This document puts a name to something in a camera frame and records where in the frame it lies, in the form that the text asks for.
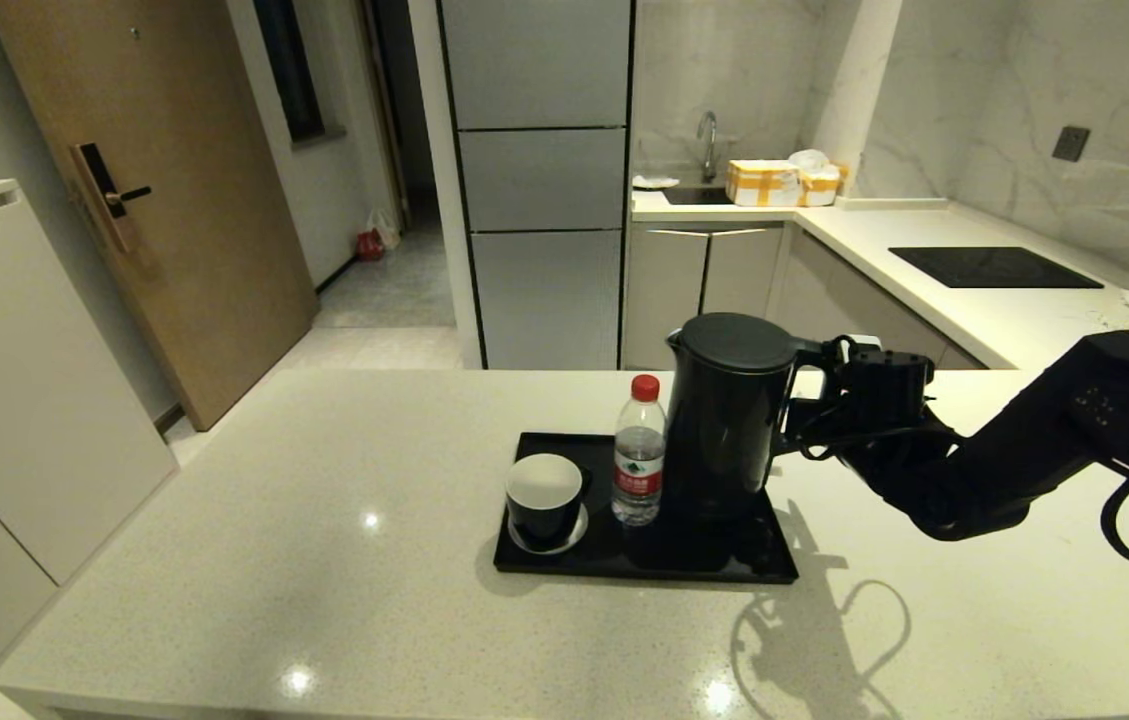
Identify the black electric kettle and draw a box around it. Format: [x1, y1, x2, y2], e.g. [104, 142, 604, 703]
[665, 313, 827, 523]

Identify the water bottle red label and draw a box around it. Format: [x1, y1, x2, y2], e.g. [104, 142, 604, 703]
[611, 374, 667, 527]

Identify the black cup white inside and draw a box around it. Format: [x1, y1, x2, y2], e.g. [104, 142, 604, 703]
[506, 453, 592, 549]

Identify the beige counter cabinet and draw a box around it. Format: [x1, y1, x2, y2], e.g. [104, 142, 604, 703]
[769, 228, 987, 371]

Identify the beige sink cabinet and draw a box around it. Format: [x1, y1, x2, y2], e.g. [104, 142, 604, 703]
[621, 222, 790, 371]

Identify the black induction cooktop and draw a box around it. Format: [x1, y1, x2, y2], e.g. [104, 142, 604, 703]
[889, 246, 1106, 290]

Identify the small parcel yellow tape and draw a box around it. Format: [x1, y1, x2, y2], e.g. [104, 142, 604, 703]
[789, 149, 846, 208]

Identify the cardboard box yellow tape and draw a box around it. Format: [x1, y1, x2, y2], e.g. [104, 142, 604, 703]
[726, 160, 802, 208]

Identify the black rectangular tray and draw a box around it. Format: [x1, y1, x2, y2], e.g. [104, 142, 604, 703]
[494, 431, 800, 585]

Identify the chrome faucet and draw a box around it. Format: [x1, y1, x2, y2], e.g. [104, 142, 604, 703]
[695, 110, 720, 185]

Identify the white round saucer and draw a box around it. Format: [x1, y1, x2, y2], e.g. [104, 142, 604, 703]
[507, 500, 589, 556]

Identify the grey refrigerator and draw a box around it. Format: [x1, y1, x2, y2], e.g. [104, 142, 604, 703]
[437, 0, 636, 371]

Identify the dark window pane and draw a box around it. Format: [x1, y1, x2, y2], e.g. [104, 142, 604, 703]
[252, 0, 327, 147]

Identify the wooden door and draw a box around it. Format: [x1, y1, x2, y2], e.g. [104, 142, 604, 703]
[0, 0, 320, 432]

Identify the white tall cabinet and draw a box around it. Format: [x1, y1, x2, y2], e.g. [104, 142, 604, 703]
[0, 180, 178, 720]

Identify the black door lock handle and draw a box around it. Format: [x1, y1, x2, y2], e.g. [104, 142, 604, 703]
[70, 143, 153, 253]

